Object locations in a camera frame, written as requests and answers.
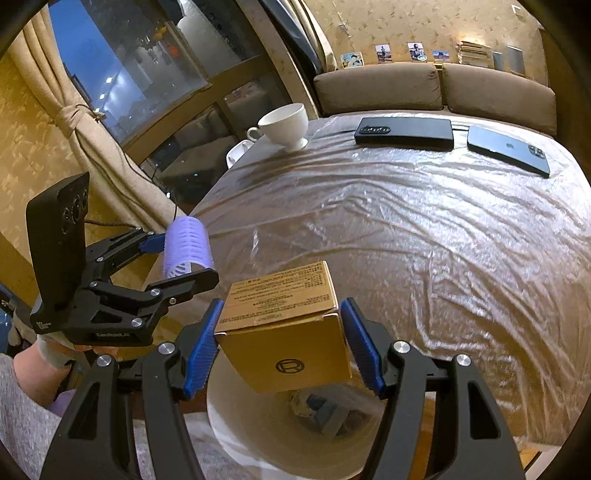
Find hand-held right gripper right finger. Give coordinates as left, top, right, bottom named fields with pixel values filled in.
left=339, top=298, right=527, bottom=480

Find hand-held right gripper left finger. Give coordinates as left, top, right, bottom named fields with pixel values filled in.
left=39, top=298, right=225, bottom=480

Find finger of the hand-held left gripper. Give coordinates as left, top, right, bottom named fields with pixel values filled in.
left=84, top=227, right=168, bottom=280
left=90, top=267, right=221, bottom=328

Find large purple hair roller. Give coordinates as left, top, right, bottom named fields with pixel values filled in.
left=163, top=215, right=217, bottom=278

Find blue white medicine box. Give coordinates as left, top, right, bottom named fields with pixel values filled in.
left=305, top=392, right=352, bottom=437

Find brown cardboard box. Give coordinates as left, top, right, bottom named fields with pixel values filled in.
left=215, top=261, right=354, bottom=394

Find white trash bin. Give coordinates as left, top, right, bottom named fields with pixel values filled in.
left=205, top=355, right=393, bottom=480

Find person's left forearm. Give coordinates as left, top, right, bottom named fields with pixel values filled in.
left=0, top=344, right=77, bottom=480

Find person's left hand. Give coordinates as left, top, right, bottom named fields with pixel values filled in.
left=7, top=307, right=116, bottom=370

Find white ribbed object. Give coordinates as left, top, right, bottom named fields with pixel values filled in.
left=225, top=140, right=256, bottom=169

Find beige curtain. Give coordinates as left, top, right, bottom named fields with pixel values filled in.
left=7, top=9, right=178, bottom=236

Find large window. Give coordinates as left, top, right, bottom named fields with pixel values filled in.
left=48, top=0, right=324, bottom=204

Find white ceramic cup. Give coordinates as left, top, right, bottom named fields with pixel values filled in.
left=246, top=103, right=309, bottom=151

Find dark blue phone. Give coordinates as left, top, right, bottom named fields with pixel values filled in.
left=467, top=126, right=551, bottom=178

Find brown sofa cushion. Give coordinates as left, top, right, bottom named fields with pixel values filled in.
left=314, top=62, right=444, bottom=117
left=442, top=62, right=557, bottom=137

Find stack of books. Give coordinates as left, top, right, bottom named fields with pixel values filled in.
left=457, top=41, right=491, bottom=66

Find large grey cylinder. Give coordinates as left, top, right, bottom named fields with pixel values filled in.
left=506, top=45, right=527, bottom=75

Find black cable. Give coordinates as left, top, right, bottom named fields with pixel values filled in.
left=85, top=148, right=181, bottom=229

